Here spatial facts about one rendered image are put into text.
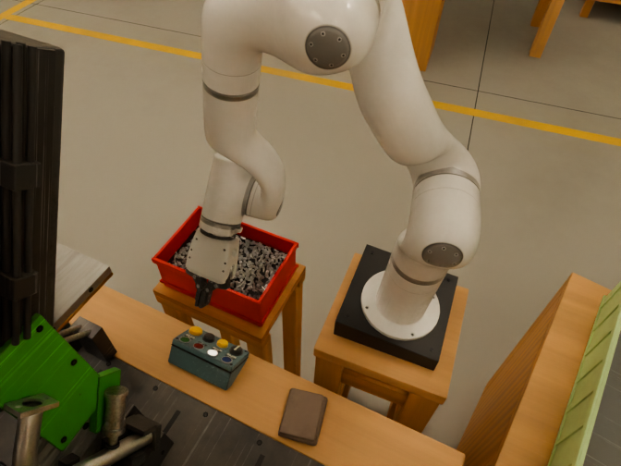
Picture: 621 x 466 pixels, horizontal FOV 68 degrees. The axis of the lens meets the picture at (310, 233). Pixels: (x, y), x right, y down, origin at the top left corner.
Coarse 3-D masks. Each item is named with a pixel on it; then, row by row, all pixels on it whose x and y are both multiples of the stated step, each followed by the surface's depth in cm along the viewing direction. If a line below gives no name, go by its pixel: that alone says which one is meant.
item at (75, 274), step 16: (64, 256) 90; (80, 256) 90; (64, 272) 88; (80, 272) 88; (96, 272) 88; (64, 288) 85; (80, 288) 85; (96, 288) 88; (64, 304) 83; (80, 304) 85; (64, 320) 82
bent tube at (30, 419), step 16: (16, 400) 64; (32, 400) 65; (48, 400) 65; (32, 416) 63; (16, 432) 63; (32, 432) 63; (16, 448) 63; (32, 448) 64; (128, 448) 80; (16, 464) 63; (32, 464) 64; (80, 464) 73; (96, 464) 74; (112, 464) 77
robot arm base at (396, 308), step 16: (384, 272) 103; (368, 288) 112; (384, 288) 102; (400, 288) 96; (416, 288) 94; (432, 288) 95; (368, 304) 109; (384, 304) 105; (400, 304) 100; (416, 304) 99; (432, 304) 110; (368, 320) 107; (384, 320) 107; (400, 320) 105; (416, 320) 106; (432, 320) 108; (400, 336) 105; (416, 336) 105
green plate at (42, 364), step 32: (32, 320) 65; (0, 352) 61; (32, 352) 65; (64, 352) 69; (0, 384) 62; (32, 384) 66; (64, 384) 70; (96, 384) 76; (64, 416) 71; (64, 448) 72
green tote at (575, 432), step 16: (608, 304) 119; (608, 320) 112; (592, 336) 117; (608, 336) 105; (592, 352) 110; (608, 352) 98; (592, 368) 103; (608, 368) 96; (576, 384) 109; (592, 384) 98; (576, 400) 103; (592, 400) 92; (576, 416) 98; (592, 416) 89; (560, 432) 101; (576, 432) 93; (560, 448) 96; (576, 448) 88; (560, 464) 92; (576, 464) 83
